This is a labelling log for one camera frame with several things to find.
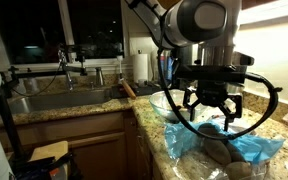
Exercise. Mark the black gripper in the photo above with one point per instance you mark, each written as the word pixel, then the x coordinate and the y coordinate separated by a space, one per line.
pixel 212 89

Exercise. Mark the large brown potato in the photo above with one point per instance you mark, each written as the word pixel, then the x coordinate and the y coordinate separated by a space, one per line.
pixel 218 151

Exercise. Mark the blue clear plastic potato bag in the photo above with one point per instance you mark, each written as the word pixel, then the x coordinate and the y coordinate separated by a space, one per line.
pixel 257 152

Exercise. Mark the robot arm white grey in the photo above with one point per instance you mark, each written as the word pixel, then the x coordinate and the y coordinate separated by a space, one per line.
pixel 210 24

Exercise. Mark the glass bowl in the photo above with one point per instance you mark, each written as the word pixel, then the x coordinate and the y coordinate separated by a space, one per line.
pixel 162 107

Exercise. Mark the white paper towel roll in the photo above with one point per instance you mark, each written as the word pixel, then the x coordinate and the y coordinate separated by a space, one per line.
pixel 140 66

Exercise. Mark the wooden rolling pin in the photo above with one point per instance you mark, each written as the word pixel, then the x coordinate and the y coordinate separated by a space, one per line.
pixel 128 89

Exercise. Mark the wooden base cabinet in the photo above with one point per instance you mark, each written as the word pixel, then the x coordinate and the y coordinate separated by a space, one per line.
pixel 105 146

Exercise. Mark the chrome kitchen faucet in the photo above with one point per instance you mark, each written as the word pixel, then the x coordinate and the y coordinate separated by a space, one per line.
pixel 64 66

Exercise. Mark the stainless steel sink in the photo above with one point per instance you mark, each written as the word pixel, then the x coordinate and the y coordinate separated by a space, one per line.
pixel 57 101

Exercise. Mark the black camera stand pole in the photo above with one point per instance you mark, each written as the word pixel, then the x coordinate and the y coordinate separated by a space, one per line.
pixel 19 155

